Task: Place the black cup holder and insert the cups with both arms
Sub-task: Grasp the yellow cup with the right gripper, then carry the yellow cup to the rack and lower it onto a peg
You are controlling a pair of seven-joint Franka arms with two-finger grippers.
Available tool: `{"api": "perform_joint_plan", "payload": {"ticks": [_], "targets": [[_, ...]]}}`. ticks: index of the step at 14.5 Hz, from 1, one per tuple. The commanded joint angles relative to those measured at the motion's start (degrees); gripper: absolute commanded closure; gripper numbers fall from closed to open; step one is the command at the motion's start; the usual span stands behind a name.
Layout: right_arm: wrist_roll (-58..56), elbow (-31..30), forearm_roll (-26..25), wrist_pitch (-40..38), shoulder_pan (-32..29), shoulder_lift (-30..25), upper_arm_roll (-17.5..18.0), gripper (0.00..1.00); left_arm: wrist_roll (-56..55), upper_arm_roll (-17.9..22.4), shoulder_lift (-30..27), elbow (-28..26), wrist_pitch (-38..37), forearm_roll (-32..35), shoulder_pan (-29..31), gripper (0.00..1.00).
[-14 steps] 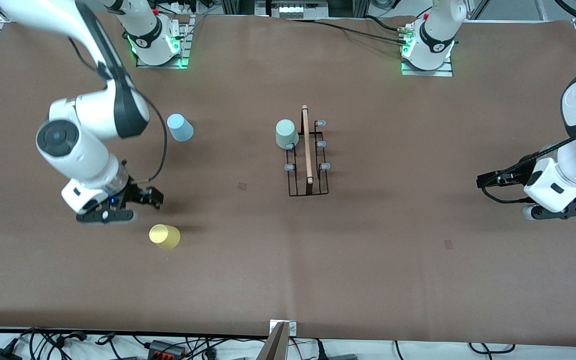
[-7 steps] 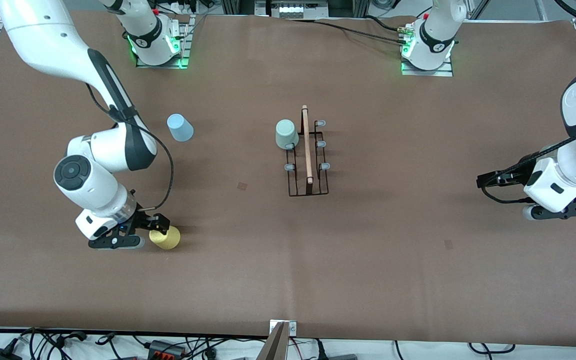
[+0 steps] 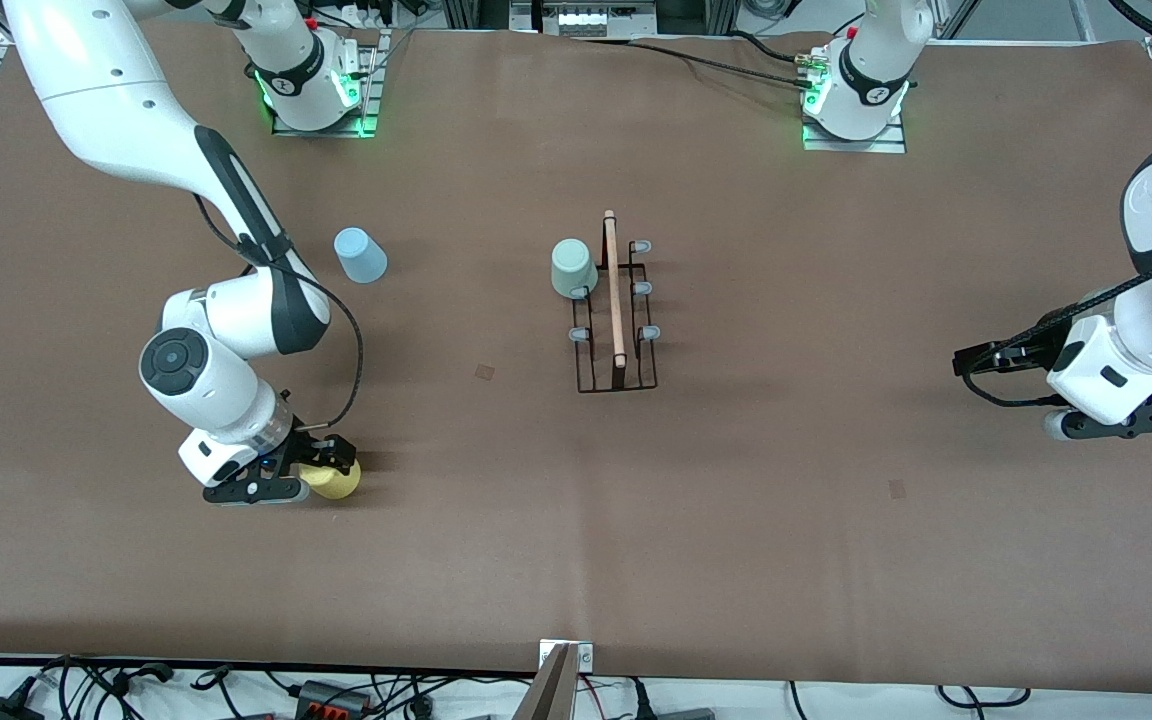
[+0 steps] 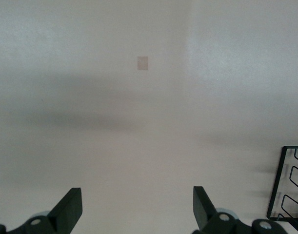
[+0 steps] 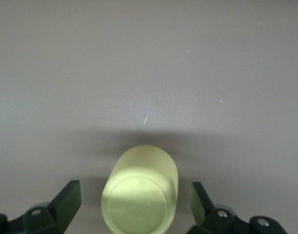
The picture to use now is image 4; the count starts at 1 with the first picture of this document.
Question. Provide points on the small square tape mark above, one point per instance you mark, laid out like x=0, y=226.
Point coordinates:
x=142, y=63

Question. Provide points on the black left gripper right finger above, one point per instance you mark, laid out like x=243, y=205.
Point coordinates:
x=207, y=217

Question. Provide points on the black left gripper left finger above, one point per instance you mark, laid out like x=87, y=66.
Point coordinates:
x=63, y=214

